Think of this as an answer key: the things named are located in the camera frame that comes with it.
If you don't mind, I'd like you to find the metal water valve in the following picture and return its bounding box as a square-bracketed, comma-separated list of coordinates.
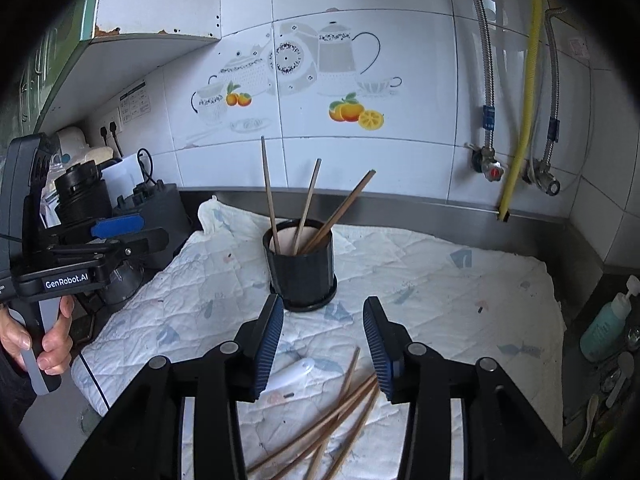
[522, 157, 562, 196]

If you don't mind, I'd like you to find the black appliance with control panel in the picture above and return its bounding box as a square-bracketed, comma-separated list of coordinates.
[112, 182, 191, 271]

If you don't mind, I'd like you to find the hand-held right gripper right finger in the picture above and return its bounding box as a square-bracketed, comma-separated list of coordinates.
[362, 296, 576, 480]

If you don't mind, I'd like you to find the wooden chopstick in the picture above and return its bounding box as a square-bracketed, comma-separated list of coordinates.
[260, 135, 281, 253]
[301, 169, 376, 255]
[293, 158, 322, 256]

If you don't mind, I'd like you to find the blender jar with black lid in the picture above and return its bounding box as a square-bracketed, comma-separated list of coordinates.
[52, 162, 146, 308]

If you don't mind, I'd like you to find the black utensil holder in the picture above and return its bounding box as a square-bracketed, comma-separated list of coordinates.
[263, 218, 339, 313]

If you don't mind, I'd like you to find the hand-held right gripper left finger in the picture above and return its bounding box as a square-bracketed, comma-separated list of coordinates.
[65, 293, 285, 480]

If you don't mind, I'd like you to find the red handle water valve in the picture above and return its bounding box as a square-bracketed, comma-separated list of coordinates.
[467, 142, 506, 181]

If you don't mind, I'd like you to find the white kitchen appliance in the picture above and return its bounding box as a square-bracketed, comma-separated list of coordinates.
[50, 127, 123, 171]

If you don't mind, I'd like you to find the yellow gas pipe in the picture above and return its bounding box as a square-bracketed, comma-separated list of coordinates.
[496, 0, 543, 223]

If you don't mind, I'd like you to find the green wall cabinet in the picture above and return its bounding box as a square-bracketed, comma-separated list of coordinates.
[15, 0, 223, 136]

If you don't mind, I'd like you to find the wall label sticker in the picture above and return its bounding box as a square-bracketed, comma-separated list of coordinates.
[119, 81, 151, 123]

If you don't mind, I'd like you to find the black power cable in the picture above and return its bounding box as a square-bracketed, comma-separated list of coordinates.
[136, 147, 166, 191]

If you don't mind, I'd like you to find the white ceramic spoon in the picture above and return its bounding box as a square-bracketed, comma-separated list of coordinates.
[264, 358, 317, 393]

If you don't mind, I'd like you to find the white printed quilted blanket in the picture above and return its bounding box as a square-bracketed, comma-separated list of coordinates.
[70, 195, 566, 480]

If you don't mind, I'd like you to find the wall socket with plug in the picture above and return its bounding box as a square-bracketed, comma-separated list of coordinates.
[97, 110, 123, 136]

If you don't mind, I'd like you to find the small white spoon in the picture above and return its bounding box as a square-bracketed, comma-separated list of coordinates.
[567, 392, 601, 461]
[605, 351, 636, 408]

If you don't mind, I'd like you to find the pile of wooden chopsticks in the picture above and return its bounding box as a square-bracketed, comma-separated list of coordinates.
[246, 346, 383, 480]

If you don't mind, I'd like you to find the braided metal hose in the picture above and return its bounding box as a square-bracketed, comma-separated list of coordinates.
[542, 7, 568, 161]
[457, 0, 498, 148]

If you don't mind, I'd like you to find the teal soap pump bottle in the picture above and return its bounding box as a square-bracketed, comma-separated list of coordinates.
[579, 275, 640, 363]

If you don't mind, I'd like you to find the person's left hand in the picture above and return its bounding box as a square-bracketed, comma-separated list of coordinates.
[0, 296, 76, 373]

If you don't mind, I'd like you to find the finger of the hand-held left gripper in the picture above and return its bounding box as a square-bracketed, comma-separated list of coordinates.
[91, 214, 145, 240]
[107, 227, 170, 262]

